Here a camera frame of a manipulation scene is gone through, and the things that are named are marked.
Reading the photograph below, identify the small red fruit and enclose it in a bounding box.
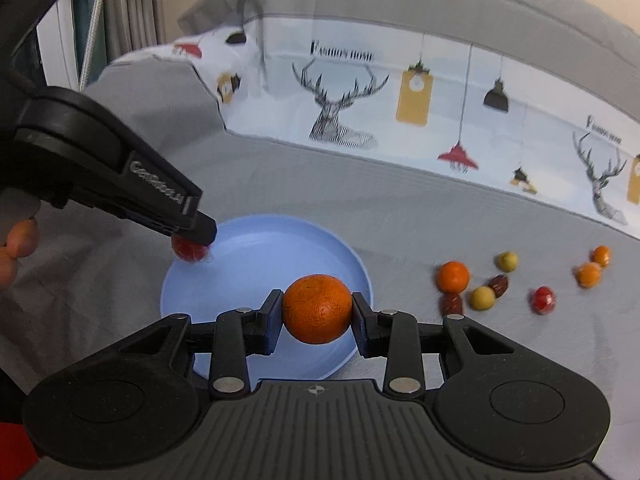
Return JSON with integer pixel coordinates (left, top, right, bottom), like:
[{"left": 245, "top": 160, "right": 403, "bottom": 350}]
[{"left": 171, "top": 234, "right": 209, "bottom": 263}]

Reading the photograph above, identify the dark red jujube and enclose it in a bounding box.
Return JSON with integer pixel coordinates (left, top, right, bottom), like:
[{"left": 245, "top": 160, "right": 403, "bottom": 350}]
[
  {"left": 487, "top": 274, "right": 509, "bottom": 298},
  {"left": 439, "top": 292, "right": 463, "bottom": 318}
]

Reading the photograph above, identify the large orange mandarin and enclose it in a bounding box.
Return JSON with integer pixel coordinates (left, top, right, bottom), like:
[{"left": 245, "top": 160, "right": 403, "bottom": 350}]
[{"left": 282, "top": 274, "right": 352, "bottom": 344}]

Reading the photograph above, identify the yellow-green round fruit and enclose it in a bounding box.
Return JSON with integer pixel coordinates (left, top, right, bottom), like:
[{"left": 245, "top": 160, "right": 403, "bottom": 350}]
[
  {"left": 496, "top": 252, "right": 520, "bottom": 273},
  {"left": 469, "top": 285, "right": 496, "bottom": 311}
]

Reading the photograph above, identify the small orange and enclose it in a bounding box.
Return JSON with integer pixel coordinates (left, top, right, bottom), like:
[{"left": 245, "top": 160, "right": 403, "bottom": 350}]
[{"left": 574, "top": 261, "right": 602, "bottom": 289}]

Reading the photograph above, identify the small orange kumquat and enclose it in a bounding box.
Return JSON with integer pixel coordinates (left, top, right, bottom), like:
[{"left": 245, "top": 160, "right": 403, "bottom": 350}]
[{"left": 591, "top": 245, "right": 612, "bottom": 269}]

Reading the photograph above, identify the person's left hand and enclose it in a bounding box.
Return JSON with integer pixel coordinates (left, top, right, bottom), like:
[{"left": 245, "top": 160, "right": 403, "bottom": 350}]
[{"left": 0, "top": 218, "right": 39, "bottom": 290}]

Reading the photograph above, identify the light blue round plate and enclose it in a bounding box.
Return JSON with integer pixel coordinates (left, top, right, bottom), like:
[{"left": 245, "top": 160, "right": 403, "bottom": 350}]
[{"left": 160, "top": 214, "right": 373, "bottom": 385}]

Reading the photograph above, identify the grey curtain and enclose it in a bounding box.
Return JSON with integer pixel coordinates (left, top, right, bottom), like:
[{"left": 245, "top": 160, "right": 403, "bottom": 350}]
[{"left": 104, "top": 0, "right": 166, "bottom": 61}]

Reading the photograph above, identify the grey patterned sofa cover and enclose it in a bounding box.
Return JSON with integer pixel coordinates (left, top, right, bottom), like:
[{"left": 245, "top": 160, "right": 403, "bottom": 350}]
[{"left": 1, "top": 0, "right": 639, "bottom": 479}]

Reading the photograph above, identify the white door frame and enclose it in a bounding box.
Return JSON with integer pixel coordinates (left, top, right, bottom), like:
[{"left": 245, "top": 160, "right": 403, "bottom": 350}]
[{"left": 37, "top": 0, "right": 79, "bottom": 90}]

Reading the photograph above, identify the braided metal hose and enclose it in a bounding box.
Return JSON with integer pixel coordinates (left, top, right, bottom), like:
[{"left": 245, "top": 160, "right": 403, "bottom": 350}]
[{"left": 78, "top": 0, "right": 108, "bottom": 92}]

